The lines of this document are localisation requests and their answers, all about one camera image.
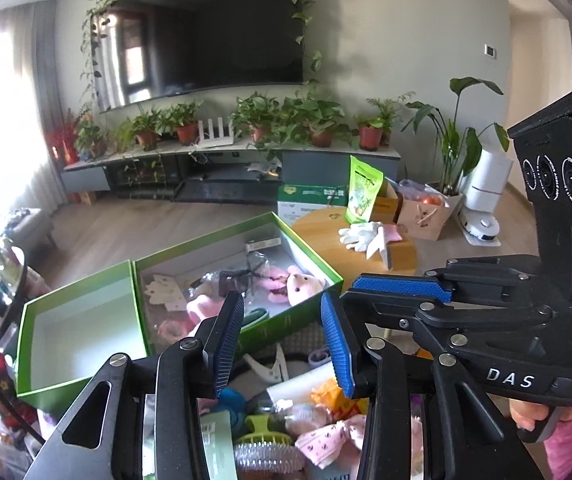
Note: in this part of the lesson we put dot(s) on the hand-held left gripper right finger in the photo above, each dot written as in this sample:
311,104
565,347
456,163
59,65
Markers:
338,345

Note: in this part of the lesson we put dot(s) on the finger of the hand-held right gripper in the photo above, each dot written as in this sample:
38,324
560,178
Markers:
385,315
400,284

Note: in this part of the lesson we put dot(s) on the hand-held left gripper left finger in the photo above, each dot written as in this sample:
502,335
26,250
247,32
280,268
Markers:
226,345

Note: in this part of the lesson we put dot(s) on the green cardboard box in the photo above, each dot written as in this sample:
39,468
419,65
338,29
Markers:
276,332

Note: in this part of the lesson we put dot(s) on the person's right hand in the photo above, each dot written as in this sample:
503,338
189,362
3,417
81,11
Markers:
528,415

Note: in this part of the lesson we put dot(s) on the white folded card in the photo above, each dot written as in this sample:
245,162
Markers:
383,252

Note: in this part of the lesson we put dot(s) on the grey dotted pouch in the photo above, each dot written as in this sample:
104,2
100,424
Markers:
301,340

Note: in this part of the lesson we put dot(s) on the dark green case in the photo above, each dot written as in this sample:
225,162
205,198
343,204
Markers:
256,317

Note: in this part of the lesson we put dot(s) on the pink cloth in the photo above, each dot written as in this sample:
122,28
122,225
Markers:
395,234

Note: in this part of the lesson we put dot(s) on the white plastic clip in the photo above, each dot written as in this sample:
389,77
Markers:
277,365

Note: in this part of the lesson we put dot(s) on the small blue toy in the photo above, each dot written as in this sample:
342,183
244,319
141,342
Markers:
236,399

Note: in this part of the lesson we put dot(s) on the orange snack packet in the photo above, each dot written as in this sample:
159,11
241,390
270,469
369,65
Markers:
338,400

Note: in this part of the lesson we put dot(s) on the white gloves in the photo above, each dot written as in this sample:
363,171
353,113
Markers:
358,236

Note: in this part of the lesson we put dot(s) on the brown paper bag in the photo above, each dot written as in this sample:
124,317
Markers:
423,220

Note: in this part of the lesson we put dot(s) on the pink plush bear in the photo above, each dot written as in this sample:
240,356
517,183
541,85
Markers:
306,285

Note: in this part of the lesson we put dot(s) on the black hair clip in plastic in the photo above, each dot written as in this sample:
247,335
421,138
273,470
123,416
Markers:
241,275

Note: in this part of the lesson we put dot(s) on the round wooden table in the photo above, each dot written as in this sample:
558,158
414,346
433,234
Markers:
326,260

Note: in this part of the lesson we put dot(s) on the white jewellery card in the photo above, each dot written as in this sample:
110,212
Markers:
166,292

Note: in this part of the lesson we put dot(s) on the yellow cardboard box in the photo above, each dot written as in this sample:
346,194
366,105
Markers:
385,205

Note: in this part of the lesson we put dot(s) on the green hair brush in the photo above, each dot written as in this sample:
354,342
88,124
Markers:
266,427

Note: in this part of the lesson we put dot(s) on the pink dotted bow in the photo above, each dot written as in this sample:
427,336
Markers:
331,440

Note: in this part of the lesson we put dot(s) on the green card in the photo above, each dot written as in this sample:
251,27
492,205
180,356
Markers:
216,440

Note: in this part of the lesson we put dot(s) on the green snack packet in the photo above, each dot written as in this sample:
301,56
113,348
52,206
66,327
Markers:
363,190

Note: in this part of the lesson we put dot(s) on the white narrow box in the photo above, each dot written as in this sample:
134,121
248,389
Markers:
263,245

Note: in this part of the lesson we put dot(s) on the white robot vacuum station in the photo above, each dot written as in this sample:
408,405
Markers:
488,185

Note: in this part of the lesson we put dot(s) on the spiky hair roller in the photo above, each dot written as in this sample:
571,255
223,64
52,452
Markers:
268,457

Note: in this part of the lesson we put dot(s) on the green and white carton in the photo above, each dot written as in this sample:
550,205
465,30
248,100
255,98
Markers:
311,202

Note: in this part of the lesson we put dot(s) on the large floor plant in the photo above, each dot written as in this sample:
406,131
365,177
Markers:
445,145

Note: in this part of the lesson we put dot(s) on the green box lid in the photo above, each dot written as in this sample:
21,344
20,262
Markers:
76,330

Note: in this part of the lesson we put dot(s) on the grey television cabinet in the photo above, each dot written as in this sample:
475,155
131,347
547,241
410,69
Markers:
231,175

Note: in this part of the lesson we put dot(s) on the row of potted plants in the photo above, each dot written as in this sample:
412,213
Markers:
296,115

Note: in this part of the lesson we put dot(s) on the white router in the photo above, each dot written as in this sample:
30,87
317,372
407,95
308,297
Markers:
216,132

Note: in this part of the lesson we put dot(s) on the grey sofa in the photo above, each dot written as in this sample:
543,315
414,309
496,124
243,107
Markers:
33,230

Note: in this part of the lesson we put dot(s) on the red flower arrangement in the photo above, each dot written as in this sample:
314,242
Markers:
63,137

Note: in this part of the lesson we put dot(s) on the green trailing vine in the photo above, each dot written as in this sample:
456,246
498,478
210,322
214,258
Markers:
308,35
96,50

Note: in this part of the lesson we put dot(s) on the beige curtain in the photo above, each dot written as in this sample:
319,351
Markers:
26,125

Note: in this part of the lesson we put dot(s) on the wall television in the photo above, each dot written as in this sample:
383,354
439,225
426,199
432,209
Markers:
201,30

